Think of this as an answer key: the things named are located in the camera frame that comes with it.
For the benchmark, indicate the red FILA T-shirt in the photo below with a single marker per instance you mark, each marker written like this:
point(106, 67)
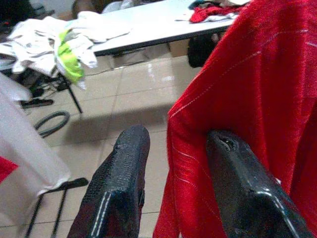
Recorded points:
point(6, 168)

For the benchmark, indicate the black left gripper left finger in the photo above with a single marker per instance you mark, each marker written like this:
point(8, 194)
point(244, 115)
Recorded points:
point(116, 188)

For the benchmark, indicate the white crumpled garment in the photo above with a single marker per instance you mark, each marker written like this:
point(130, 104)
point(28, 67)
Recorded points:
point(37, 44)

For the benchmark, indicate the white T-shirt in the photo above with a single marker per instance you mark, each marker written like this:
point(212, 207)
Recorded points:
point(22, 153)

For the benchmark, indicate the black clothes rack silver bar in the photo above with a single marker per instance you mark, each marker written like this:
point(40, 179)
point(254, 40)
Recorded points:
point(71, 184)

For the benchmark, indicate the green white garment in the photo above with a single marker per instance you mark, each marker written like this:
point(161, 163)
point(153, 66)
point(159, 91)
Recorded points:
point(70, 62)

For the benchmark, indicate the red collared shirt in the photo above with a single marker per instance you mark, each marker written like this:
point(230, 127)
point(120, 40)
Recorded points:
point(247, 86)

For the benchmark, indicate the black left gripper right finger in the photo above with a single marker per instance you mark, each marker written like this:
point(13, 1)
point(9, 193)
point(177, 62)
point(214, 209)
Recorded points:
point(247, 198)

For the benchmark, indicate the red cloth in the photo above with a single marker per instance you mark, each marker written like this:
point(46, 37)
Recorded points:
point(205, 13)

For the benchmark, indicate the white table black legs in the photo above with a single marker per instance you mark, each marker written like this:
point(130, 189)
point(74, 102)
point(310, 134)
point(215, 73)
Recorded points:
point(161, 27)

